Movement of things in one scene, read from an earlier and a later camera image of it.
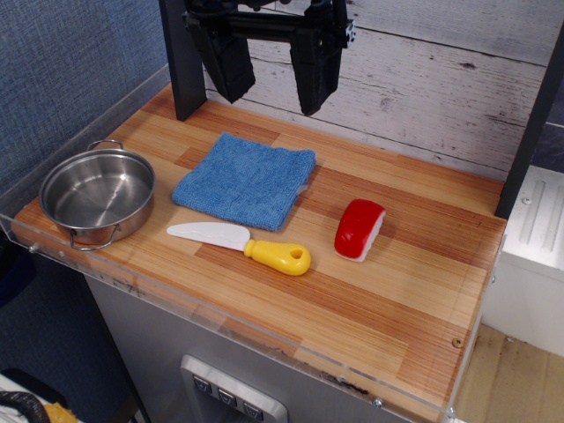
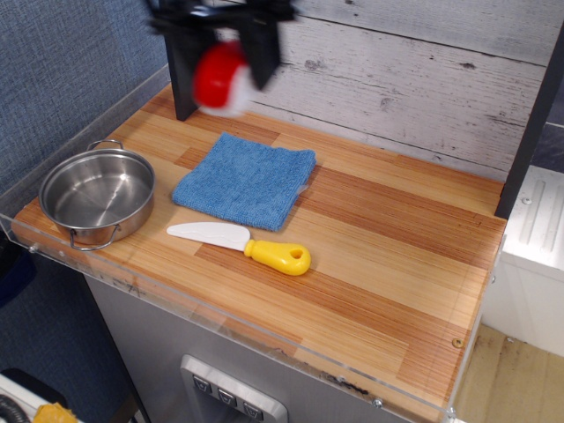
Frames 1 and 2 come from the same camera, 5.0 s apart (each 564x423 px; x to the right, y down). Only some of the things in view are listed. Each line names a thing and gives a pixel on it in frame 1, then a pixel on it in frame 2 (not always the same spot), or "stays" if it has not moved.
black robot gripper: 323,29 -> 210,14
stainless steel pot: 98,195 stays
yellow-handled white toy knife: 288,260 stays
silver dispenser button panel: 216,396 stays
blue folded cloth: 246,181 stays
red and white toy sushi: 358,227 -> 223,81
